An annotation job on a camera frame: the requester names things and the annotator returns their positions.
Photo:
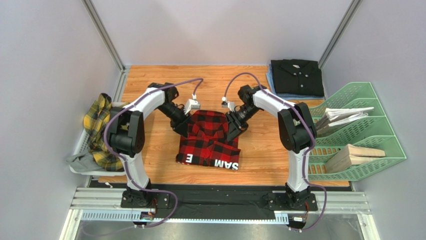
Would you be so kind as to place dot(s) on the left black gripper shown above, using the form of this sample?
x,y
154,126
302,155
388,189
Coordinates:
x,y
180,125

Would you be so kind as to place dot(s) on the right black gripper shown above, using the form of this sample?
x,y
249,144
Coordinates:
x,y
235,124

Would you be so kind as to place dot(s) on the red black plaid shirt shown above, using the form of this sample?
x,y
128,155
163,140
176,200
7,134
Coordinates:
x,y
206,143

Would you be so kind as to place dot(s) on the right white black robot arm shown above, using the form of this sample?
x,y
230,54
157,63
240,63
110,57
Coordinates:
x,y
297,134

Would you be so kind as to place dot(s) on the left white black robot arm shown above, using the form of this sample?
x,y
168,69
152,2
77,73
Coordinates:
x,y
124,137

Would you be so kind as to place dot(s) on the white paper stack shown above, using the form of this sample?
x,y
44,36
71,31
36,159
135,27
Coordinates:
x,y
335,118

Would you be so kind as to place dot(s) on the folded blue shirt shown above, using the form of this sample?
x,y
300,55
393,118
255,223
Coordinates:
x,y
287,96

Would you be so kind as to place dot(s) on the folded black shirt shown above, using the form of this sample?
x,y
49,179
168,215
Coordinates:
x,y
297,77

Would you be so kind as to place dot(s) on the yellow plaid shirt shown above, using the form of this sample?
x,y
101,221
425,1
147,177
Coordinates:
x,y
94,123

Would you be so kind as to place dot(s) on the white plastic basket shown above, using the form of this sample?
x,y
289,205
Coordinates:
x,y
115,104

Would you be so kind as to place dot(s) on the grey shirt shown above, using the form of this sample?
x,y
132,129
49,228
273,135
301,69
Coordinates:
x,y
83,162

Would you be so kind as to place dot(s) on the wooden block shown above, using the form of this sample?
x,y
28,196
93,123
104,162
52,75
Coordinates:
x,y
352,155

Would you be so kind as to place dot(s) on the green file organizer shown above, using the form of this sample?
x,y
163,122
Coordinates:
x,y
373,131

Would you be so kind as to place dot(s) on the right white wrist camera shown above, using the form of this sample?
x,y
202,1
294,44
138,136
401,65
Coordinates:
x,y
228,104

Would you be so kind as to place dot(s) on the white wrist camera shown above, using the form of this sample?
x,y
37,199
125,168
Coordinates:
x,y
228,104
192,104

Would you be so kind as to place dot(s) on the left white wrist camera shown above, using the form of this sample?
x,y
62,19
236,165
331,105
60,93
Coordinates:
x,y
192,104

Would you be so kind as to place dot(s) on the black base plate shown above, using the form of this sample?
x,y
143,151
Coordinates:
x,y
210,202

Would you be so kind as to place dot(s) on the aluminium rail frame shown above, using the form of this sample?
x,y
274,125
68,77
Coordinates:
x,y
344,215

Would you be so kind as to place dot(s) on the left aluminium corner post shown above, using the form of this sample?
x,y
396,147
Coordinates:
x,y
96,19

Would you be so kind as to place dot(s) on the aluminium corner post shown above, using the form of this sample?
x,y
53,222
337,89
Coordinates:
x,y
338,33
96,19

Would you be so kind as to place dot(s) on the right aluminium corner post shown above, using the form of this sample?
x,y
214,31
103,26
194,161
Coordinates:
x,y
338,33

